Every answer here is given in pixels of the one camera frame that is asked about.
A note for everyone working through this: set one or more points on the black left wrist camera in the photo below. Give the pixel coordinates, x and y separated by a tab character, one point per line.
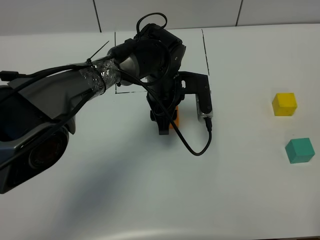
198	85

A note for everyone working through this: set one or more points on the orange block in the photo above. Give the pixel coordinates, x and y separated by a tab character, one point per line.
176	117

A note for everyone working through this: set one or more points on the yellow block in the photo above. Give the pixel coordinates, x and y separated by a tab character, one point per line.
284	104

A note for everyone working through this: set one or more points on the black zip tie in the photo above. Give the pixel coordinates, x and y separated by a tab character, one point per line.
96	53

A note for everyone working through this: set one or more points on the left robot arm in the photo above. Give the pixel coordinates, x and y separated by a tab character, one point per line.
37	111

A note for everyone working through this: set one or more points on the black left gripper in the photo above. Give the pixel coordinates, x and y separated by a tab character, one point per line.
169	93

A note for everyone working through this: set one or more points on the teal block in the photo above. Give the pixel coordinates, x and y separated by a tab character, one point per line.
299	150

